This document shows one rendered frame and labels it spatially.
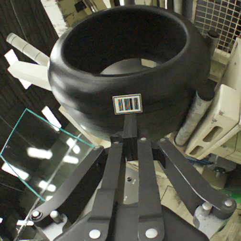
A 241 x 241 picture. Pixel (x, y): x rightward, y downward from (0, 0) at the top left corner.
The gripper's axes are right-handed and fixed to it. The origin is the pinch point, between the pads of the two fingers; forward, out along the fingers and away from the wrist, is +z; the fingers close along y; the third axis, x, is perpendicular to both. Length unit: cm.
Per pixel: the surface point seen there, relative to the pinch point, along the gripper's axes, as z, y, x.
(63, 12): 63, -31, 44
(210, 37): 32.8, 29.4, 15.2
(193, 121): 21.1, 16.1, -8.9
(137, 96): 15.1, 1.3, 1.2
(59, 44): 33.8, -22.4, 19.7
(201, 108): 16.3, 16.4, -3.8
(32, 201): 505, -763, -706
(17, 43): 122, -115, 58
